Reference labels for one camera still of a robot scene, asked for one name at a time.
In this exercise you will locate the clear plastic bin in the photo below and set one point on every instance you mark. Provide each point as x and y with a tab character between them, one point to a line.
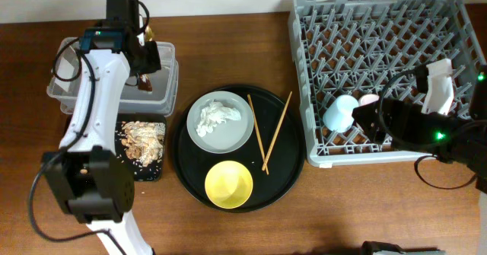
161	99

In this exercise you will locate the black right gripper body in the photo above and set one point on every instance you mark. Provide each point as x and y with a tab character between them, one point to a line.
412	131

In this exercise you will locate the yellow bowl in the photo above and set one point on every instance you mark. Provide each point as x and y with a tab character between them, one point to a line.
228	184

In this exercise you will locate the food scraps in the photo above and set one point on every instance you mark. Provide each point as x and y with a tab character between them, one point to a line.
143	142

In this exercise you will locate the white tissue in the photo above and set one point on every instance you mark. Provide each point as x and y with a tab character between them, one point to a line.
213	115

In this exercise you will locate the pink cup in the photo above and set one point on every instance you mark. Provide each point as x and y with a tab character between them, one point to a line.
368	99

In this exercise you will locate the light blue plastic cup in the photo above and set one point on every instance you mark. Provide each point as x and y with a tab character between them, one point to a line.
338	116

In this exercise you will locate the black rectangular tray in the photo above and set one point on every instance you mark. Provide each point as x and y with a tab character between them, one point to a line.
152	172

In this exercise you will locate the right wooden chopstick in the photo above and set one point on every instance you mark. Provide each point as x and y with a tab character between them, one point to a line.
276	133

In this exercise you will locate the dark object at bottom edge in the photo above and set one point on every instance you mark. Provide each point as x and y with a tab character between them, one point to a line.
381	248

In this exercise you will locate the wooden chopstick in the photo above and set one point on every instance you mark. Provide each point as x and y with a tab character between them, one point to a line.
256	128
276	133

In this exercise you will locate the grey round plate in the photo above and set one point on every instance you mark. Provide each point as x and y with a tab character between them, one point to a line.
226	137

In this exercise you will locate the white label on bin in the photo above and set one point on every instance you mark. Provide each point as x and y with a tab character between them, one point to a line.
65	71

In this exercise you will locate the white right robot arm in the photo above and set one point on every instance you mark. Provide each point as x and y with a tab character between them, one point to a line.
446	138

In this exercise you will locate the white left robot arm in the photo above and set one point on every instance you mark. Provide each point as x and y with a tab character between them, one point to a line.
84	175

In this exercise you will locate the grey dishwasher rack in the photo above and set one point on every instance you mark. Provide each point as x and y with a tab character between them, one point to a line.
354	47

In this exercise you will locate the left wooden chopstick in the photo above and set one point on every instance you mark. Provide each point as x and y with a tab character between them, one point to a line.
256	128

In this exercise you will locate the round black serving tray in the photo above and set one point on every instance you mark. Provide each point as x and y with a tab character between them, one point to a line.
286	161

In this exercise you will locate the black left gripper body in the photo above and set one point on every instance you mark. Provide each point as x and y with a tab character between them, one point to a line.
153	64

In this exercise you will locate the gold brown snack wrapper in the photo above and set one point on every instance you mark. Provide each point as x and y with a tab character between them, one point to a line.
144	83

